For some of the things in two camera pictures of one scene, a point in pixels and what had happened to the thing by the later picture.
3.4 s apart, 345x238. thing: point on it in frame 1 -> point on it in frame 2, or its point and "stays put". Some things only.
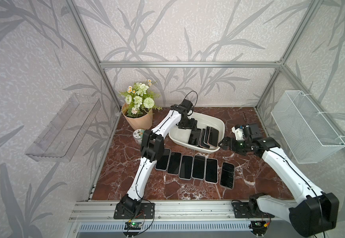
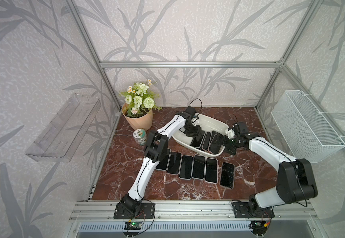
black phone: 211,170 stays put
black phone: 227,175 stays put
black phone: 199,167 stays put
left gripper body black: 189,124 -> 193,131
